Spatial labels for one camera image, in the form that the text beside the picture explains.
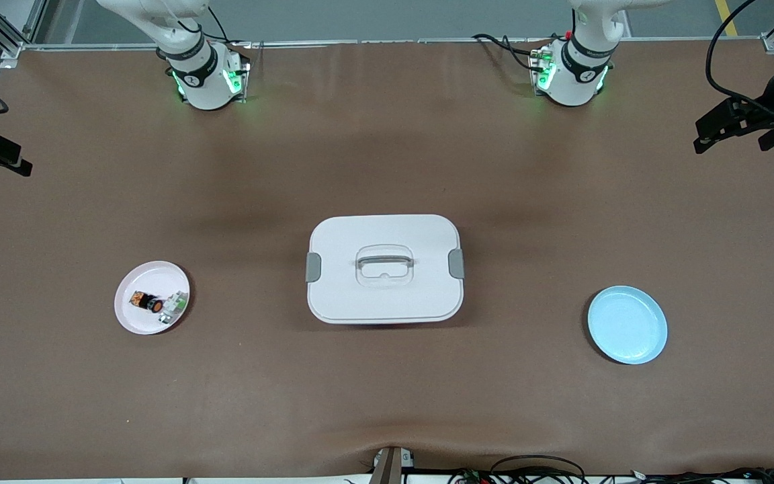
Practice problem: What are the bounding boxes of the white box lid grey latches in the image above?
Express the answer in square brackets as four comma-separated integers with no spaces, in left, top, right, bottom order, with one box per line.
[305,214,466,325]

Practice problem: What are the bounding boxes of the pink round plate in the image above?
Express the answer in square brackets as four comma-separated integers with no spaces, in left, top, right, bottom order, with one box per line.
[114,260,191,336]

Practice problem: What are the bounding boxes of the light blue round plate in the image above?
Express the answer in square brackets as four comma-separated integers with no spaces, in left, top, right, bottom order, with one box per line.
[587,285,669,366]

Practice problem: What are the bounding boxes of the black left arm base cable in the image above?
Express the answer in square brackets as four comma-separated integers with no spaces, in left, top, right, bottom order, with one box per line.
[472,32,539,71]

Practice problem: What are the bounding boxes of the black arm base cable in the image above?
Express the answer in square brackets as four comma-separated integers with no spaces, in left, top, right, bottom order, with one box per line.
[472,32,539,71]
[206,5,251,51]

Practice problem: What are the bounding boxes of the green white switch module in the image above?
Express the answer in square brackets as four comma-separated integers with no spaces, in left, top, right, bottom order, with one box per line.
[159,291,189,326]

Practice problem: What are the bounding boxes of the black right arm base cable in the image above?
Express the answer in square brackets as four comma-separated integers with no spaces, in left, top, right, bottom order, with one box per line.
[206,5,251,51]

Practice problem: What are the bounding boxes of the grey table edge rail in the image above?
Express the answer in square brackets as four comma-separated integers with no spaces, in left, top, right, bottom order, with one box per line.
[21,37,767,51]

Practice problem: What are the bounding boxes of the tangled cable bundle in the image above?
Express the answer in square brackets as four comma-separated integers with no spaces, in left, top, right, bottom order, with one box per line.
[447,466,774,484]

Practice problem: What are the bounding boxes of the black cable loop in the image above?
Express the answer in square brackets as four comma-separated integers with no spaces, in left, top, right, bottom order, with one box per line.
[490,455,587,484]

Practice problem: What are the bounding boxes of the front camera mount bracket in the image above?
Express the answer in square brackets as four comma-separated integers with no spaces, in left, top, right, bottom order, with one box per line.
[370,446,415,484]

